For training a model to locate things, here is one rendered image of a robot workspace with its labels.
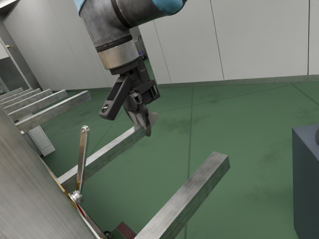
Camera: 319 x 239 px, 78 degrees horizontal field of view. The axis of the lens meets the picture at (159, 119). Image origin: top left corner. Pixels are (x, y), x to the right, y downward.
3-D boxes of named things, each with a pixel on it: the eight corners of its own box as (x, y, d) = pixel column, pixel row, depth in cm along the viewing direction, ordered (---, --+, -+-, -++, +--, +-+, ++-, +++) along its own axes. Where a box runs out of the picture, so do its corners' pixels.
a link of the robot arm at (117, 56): (108, 50, 41) (89, 54, 48) (118, 71, 43) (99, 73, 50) (140, 36, 46) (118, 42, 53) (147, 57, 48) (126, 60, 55)
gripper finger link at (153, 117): (166, 128, 57) (156, 101, 53) (152, 141, 54) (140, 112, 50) (159, 127, 60) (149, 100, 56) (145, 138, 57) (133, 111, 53)
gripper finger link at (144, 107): (154, 124, 52) (141, 94, 48) (149, 127, 51) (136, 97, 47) (143, 121, 56) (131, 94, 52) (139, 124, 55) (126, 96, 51)
